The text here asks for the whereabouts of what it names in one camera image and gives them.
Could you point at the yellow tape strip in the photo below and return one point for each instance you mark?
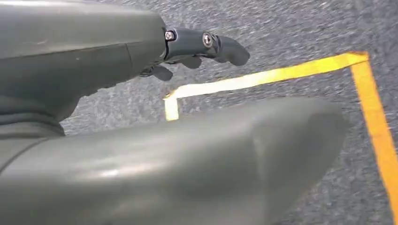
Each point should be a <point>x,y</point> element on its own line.
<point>376,130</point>
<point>267,76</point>
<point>171,108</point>

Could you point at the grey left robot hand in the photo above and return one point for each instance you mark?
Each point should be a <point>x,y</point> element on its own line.
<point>77,46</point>

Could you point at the ribbed grey left arm sleeve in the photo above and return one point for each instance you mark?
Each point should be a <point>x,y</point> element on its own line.
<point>25,124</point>

